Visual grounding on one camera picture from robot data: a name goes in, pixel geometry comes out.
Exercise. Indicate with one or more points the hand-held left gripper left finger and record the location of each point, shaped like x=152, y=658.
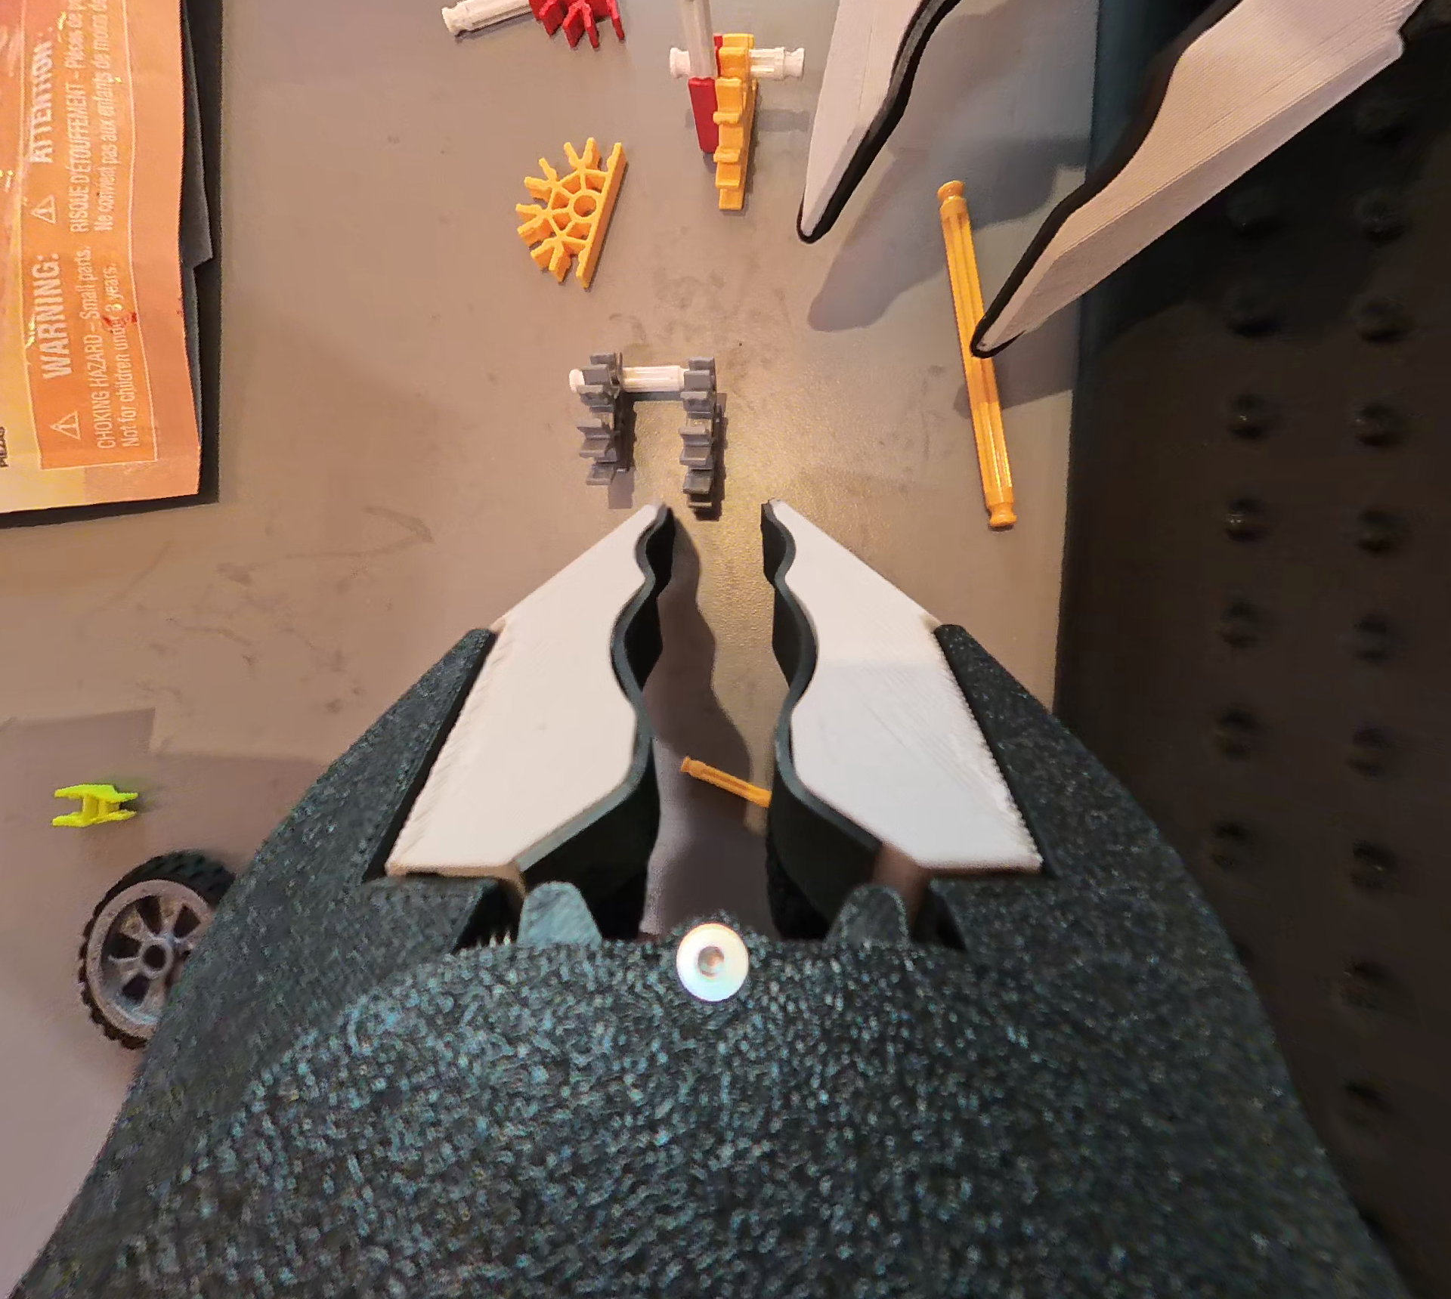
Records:
x=533, y=732

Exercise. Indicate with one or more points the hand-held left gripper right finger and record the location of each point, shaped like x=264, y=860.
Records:
x=908, y=743

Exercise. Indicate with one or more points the yellow fan connector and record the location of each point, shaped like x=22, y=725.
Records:
x=574, y=209
x=737, y=131

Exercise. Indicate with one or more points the grey snowflake connector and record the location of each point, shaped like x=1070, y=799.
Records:
x=704, y=425
x=601, y=415

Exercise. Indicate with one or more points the small yellow piece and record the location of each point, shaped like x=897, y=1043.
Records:
x=726, y=779

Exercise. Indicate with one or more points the long yellow rod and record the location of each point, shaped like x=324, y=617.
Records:
x=986, y=415

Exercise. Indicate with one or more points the black perforated panel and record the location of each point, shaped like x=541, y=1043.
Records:
x=1248, y=641

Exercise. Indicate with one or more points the small lime green connector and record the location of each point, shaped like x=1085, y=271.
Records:
x=98, y=803

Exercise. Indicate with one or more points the orange toy set bag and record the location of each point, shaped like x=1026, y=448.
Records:
x=92, y=187

